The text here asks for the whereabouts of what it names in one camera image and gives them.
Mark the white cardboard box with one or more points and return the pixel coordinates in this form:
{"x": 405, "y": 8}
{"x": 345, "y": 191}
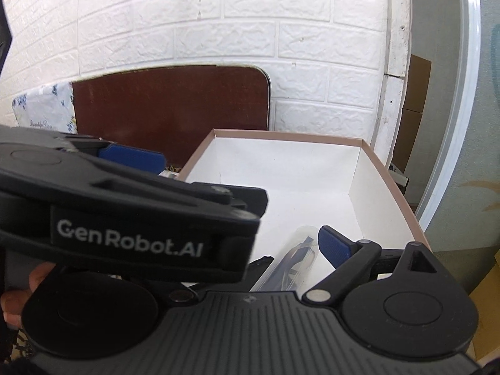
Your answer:
{"x": 293, "y": 172}

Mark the small patterned object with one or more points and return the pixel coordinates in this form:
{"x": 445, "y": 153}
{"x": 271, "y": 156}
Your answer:
{"x": 171, "y": 172}

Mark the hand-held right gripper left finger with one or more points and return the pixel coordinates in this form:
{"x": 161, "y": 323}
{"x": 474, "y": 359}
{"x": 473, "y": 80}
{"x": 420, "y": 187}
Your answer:
{"x": 261, "y": 268}

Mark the small grey object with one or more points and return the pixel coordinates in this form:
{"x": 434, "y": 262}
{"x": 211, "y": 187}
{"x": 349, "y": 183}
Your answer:
{"x": 399, "y": 177}

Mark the person's left hand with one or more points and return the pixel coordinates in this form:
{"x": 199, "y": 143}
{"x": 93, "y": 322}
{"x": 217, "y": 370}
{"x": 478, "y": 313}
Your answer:
{"x": 37, "y": 279}

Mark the floral printed cloth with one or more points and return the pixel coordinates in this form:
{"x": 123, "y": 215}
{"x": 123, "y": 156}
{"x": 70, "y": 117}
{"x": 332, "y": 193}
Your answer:
{"x": 43, "y": 105}

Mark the brown cardboard box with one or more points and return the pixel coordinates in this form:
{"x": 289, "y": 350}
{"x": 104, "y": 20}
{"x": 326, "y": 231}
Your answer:
{"x": 408, "y": 136}
{"x": 418, "y": 84}

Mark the clear plastic packet with glasses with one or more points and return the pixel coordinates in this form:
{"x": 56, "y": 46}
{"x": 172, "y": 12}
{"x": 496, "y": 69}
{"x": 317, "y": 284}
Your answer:
{"x": 290, "y": 266}

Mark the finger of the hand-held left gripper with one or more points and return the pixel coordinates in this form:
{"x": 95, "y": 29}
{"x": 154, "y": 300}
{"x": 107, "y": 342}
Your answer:
{"x": 242, "y": 199}
{"x": 131, "y": 157}

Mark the brown wooden board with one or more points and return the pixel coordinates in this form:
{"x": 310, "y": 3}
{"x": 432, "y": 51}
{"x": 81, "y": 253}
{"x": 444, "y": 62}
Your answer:
{"x": 175, "y": 101}

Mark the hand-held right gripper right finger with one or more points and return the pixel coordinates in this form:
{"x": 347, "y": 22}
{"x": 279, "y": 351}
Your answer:
{"x": 332, "y": 247}

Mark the white door frame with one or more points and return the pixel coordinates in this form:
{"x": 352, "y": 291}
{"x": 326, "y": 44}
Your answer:
{"x": 453, "y": 105}

